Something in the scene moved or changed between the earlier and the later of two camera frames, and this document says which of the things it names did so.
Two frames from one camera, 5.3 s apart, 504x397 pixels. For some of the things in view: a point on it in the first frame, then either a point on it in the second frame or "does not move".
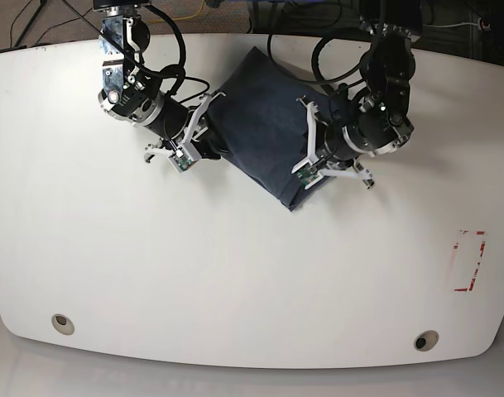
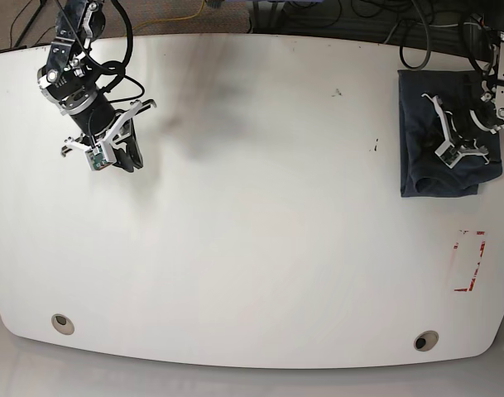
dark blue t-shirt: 259,121 → 421,135
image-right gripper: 328,150 → 455,145
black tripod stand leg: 19,40 does not move
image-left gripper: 177,124 → 101,155
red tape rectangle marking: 482,251 does not move
